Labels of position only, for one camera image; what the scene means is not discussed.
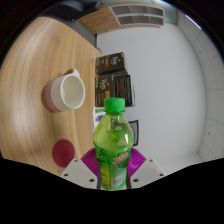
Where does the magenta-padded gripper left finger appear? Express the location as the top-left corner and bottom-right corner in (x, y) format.
(60, 147), (99, 190)

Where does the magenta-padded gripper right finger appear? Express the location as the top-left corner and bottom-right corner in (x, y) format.
(126, 147), (167, 190)

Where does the green drink bottle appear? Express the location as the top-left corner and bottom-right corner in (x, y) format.
(92, 97), (135, 191)

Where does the flat round red coaster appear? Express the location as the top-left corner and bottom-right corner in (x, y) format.
(51, 139), (76, 168)

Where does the white and pink ribbed mug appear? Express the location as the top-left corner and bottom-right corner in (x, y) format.
(41, 68), (87, 113)

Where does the small dark brown box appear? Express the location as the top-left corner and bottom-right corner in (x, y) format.
(95, 52), (129, 75)

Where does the wooden shelf cabinet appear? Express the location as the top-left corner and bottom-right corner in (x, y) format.
(76, 3), (166, 34)

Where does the black sofa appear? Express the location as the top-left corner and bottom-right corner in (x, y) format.
(43, 0), (101, 48)

